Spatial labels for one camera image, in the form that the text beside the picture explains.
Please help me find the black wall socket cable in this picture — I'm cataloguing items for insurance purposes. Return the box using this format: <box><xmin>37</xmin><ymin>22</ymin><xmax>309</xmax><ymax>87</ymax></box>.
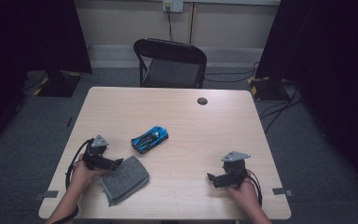
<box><xmin>166</xmin><ymin>6</ymin><xmax>174</xmax><ymax>42</ymax></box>

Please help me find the person's left hand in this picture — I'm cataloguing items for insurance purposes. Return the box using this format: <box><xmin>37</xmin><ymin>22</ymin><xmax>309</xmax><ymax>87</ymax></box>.
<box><xmin>69</xmin><ymin>153</ymin><xmax>106</xmax><ymax>195</ymax></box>

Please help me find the bundle of black floor cables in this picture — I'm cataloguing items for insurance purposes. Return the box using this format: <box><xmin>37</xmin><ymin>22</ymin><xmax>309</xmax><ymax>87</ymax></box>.
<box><xmin>258</xmin><ymin>83</ymin><xmax>305</xmax><ymax>135</ymax></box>

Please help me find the white wall socket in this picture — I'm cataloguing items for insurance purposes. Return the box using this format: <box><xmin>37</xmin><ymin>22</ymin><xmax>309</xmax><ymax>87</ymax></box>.
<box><xmin>162</xmin><ymin>0</ymin><xmax>185</xmax><ymax>13</ymax></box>

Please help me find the black floor cable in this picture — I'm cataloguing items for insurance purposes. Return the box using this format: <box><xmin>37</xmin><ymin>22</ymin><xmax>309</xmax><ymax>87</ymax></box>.
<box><xmin>203</xmin><ymin>61</ymin><xmax>261</xmax><ymax>84</ymax></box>

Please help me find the black stand base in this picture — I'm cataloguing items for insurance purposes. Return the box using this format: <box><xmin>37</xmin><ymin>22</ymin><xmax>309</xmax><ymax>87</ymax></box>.
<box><xmin>246</xmin><ymin>76</ymin><xmax>291</xmax><ymax>103</ymax></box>
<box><xmin>33</xmin><ymin>70</ymin><xmax>83</xmax><ymax>98</ymax></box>

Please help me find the left hand-held gripper cable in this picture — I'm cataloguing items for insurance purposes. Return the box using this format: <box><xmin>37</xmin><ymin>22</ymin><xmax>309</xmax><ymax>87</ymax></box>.
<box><xmin>50</xmin><ymin>138</ymin><xmax>95</xmax><ymax>224</ymax></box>

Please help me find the hand-held gripper cable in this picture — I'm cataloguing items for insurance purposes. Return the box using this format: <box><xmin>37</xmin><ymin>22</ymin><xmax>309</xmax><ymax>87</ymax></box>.
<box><xmin>50</xmin><ymin>138</ymin><xmax>95</xmax><ymax>224</ymax></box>
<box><xmin>246</xmin><ymin>169</ymin><xmax>264</xmax><ymax>208</ymax></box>

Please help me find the blue toy car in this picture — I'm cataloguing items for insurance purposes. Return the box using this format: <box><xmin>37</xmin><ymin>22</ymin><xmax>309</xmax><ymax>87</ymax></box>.
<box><xmin>131</xmin><ymin>125</ymin><xmax>170</xmax><ymax>155</ymax></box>

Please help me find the grey tape strip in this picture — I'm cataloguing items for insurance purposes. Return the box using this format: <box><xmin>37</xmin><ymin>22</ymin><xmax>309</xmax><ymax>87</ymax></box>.
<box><xmin>271</xmin><ymin>187</ymin><xmax>295</xmax><ymax>197</ymax></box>
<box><xmin>34</xmin><ymin>189</ymin><xmax>60</xmax><ymax>202</ymax></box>

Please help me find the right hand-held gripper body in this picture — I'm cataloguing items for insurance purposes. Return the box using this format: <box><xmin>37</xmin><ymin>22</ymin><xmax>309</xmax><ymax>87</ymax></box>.
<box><xmin>221</xmin><ymin>150</ymin><xmax>252</xmax><ymax>187</ymax></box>

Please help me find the black folding chair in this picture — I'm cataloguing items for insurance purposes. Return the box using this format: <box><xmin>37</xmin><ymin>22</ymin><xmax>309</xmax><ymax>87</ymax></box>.
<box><xmin>132</xmin><ymin>37</ymin><xmax>208</xmax><ymax>90</ymax></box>

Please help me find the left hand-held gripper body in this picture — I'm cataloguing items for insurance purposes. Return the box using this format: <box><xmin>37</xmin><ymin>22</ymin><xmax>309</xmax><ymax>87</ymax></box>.
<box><xmin>83</xmin><ymin>133</ymin><xmax>117</xmax><ymax>172</ymax></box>

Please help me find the black curtain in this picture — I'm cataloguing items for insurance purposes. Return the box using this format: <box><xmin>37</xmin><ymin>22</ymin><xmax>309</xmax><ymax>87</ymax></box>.
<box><xmin>0</xmin><ymin>0</ymin><xmax>93</xmax><ymax>157</ymax></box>
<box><xmin>255</xmin><ymin>0</ymin><xmax>358</xmax><ymax>199</ymax></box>

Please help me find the person's right hand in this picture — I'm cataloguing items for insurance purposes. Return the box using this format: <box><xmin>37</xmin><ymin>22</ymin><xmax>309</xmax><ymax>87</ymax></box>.
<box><xmin>227</xmin><ymin>177</ymin><xmax>259</xmax><ymax>206</ymax></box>

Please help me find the right hand-held gripper cable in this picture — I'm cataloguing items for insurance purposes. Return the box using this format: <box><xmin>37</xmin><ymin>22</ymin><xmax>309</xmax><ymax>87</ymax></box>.
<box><xmin>246</xmin><ymin>169</ymin><xmax>264</xmax><ymax>208</ymax></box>

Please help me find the grey towel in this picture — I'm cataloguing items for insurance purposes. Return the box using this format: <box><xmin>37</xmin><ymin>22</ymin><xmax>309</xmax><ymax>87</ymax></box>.
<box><xmin>100</xmin><ymin>155</ymin><xmax>151</xmax><ymax>207</ymax></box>

